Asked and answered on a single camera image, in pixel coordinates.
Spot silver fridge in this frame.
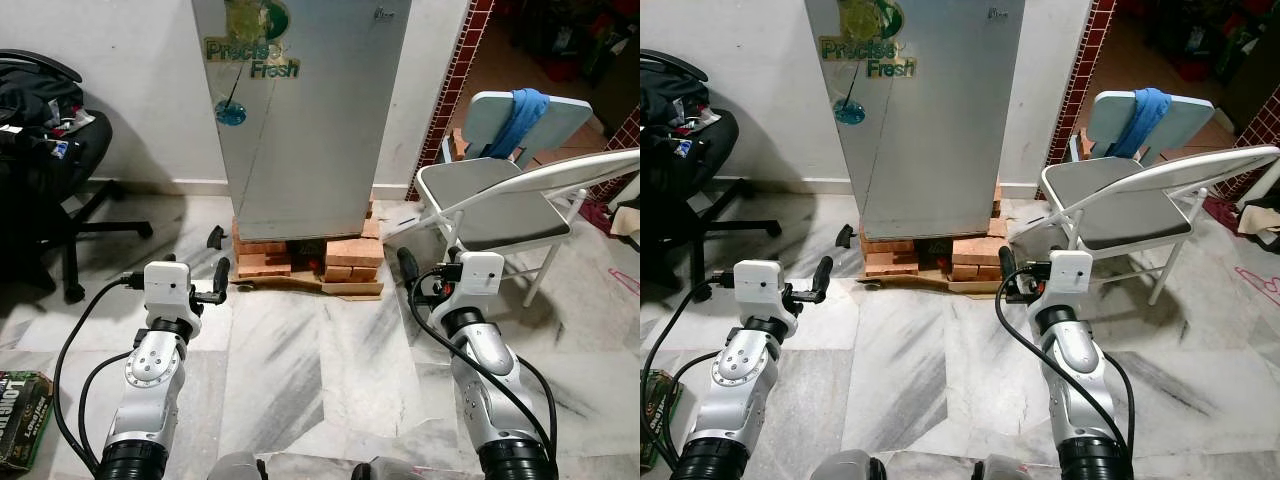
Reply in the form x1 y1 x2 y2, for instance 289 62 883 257
190 0 413 242
805 0 1027 242

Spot red brick pile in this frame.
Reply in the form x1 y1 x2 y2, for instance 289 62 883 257
860 222 917 280
231 220 292 282
948 180 1007 285
320 200 387 285

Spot wooden base board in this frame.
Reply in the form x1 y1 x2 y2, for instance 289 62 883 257
858 270 1007 297
229 272 385 300

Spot grey white folding chair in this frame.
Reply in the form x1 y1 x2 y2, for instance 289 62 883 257
414 147 641 307
1040 146 1280 307

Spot black office chair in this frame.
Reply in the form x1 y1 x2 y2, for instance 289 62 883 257
640 50 782 293
0 50 154 303

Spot grey left robot leg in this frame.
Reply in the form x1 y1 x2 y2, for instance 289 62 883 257
206 451 267 480
807 449 873 480

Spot grey robot leg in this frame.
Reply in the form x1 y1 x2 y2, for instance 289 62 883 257
206 451 267 480
350 457 423 480
984 454 1037 480
807 449 873 480

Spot red floor cloth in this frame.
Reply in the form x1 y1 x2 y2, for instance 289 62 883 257
1204 194 1251 227
579 199 627 237

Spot blue cloth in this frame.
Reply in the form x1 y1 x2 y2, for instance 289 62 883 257
486 88 550 161
1119 87 1174 159

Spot green carton box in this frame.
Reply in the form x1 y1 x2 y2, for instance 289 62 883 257
0 370 54 473
640 369 683 473

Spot beige cloth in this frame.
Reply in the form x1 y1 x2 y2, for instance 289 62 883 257
1238 200 1280 252
609 204 641 252

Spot grey right robot leg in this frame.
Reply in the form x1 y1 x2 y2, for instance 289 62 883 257
350 457 423 480
984 454 1037 480

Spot light blue chair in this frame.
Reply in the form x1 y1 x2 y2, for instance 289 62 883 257
467 90 594 167
1086 89 1217 167

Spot black bag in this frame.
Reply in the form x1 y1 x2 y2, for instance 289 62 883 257
640 68 703 133
0 68 87 133

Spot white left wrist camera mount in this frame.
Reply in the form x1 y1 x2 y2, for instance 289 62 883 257
143 260 194 321
733 260 785 321

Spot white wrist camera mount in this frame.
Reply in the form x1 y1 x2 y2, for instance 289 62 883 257
733 260 785 321
455 252 505 312
143 260 194 321
1047 250 1095 310

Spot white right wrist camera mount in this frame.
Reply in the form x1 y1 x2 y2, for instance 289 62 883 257
1047 250 1095 310
455 252 505 312

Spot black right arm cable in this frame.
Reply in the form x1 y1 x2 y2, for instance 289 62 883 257
996 264 1135 453
407 264 558 463

